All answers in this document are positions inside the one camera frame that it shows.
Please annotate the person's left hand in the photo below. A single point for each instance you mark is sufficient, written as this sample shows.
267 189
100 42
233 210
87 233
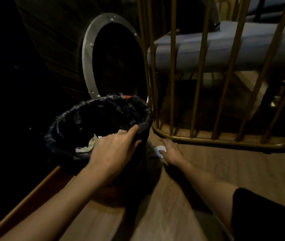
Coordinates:
112 153

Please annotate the person's right hand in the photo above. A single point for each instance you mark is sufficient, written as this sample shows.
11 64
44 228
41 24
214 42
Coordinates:
173 153

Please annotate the person's right fingers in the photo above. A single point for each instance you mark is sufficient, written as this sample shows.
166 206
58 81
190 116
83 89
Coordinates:
166 145

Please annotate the person's left thumb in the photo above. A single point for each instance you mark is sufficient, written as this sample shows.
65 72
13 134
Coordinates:
136 143

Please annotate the white paper scrap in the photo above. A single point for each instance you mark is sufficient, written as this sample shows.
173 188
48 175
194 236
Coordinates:
158 151

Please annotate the trash bin with black bag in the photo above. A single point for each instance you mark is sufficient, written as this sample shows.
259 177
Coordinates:
94 117

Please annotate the person's right forearm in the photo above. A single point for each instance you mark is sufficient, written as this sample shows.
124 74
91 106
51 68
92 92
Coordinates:
207 188

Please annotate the person's left forearm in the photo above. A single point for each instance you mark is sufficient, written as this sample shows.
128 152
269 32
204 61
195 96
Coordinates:
57 198

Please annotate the crumpled paper waste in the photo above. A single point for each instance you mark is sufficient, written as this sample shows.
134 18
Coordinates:
89 145

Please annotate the gold metal railing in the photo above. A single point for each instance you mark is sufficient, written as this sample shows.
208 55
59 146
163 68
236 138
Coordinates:
202 72

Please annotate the blue-grey seat cushion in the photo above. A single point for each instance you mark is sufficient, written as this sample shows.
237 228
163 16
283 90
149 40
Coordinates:
220 45

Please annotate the black sleeve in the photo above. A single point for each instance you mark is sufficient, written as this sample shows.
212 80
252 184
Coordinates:
265 218

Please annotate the wooden baseboard strip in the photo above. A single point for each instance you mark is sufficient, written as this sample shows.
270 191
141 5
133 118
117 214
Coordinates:
19 205

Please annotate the blue-grey back cushion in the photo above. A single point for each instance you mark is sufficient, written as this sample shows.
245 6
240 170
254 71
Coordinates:
273 7

